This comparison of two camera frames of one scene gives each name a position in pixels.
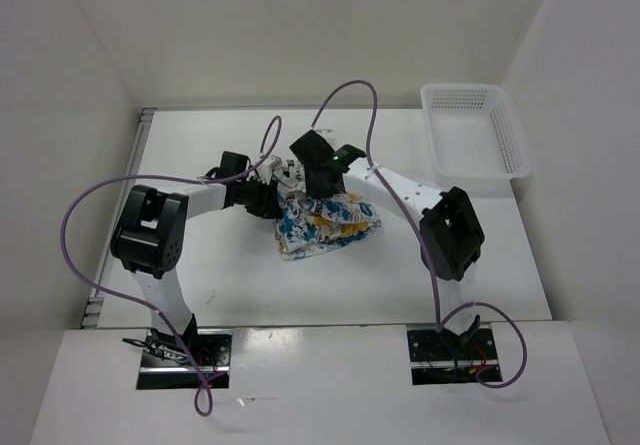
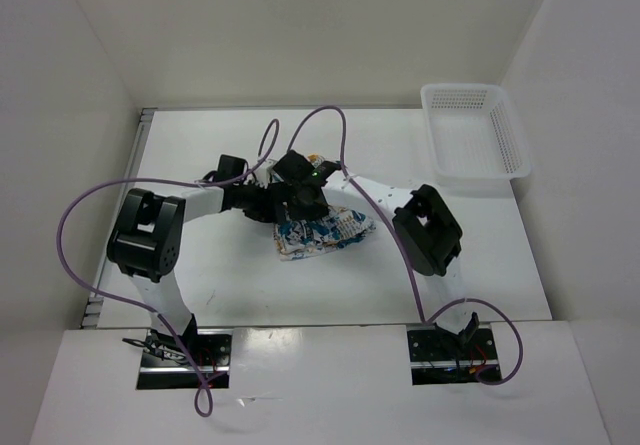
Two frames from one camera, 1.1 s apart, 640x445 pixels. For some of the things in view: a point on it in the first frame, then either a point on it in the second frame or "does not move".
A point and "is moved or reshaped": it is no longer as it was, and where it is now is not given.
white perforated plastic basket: [472, 132] does not move
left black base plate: [166, 366] does not move
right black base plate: [448, 358] does not move
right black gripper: [316, 193] → [315, 211]
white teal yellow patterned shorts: [311, 224] is moved or reshaped
